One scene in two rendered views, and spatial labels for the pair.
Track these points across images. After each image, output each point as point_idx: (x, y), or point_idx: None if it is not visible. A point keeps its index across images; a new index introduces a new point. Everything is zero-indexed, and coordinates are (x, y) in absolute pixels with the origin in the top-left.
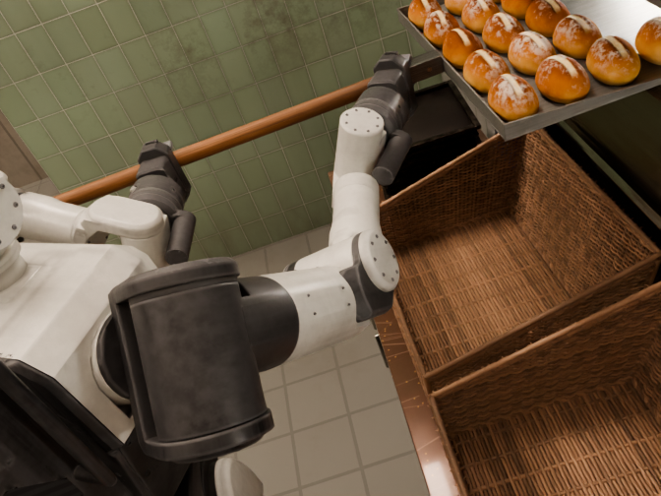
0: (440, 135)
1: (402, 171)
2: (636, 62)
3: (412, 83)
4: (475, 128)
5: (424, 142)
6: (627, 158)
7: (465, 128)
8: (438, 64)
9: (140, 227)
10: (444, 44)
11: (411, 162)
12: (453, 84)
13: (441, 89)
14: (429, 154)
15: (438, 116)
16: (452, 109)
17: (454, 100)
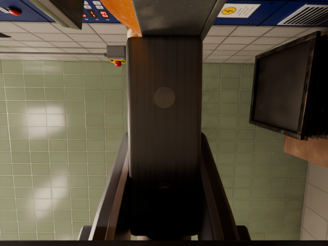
0: (306, 74)
1: (327, 119)
2: None
3: (157, 243)
4: (317, 37)
5: (307, 92)
6: None
7: (312, 48)
8: (158, 56)
9: None
10: (131, 28)
11: (322, 109)
12: (259, 54)
13: (259, 65)
14: (321, 89)
15: (282, 71)
16: (281, 58)
17: (274, 55)
